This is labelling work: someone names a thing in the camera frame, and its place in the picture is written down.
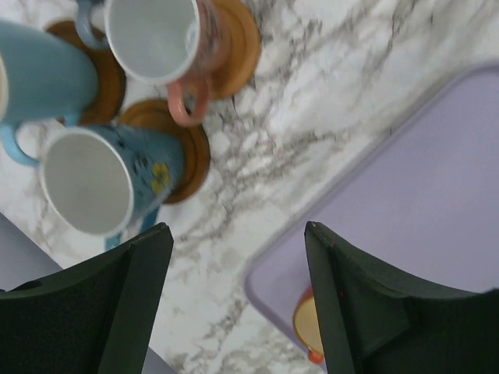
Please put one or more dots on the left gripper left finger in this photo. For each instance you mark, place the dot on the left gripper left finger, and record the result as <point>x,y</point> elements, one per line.
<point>94,317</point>

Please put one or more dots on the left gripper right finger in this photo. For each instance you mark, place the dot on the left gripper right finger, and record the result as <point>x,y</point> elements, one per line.
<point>375,318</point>

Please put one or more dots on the orange topped blue cup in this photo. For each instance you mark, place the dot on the orange topped blue cup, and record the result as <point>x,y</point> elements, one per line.
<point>306,326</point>

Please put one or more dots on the large blue mug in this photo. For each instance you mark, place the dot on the large blue mug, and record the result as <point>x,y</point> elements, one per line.
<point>102,179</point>

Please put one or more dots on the dark brown ringed coaster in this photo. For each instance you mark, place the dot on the dark brown ringed coaster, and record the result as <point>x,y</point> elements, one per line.
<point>154,114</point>

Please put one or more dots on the dark brown grooved coaster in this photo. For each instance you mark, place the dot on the dark brown grooved coaster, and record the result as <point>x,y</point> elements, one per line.
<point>111,77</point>

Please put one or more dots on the cream white mug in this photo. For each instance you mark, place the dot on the cream white mug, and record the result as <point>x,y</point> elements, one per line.
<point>41,77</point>

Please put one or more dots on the pink handled white mug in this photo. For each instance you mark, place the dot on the pink handled white mug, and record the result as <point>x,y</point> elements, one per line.
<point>177,44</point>

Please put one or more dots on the light wooden coaster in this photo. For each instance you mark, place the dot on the light wooden coaster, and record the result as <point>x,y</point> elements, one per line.
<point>243,54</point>

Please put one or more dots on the grey white mug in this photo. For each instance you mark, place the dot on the grey white mug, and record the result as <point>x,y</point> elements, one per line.
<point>83,24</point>

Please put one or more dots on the lilac plastic tray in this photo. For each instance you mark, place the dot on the lilac plastic tray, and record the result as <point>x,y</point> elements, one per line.
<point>424,200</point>

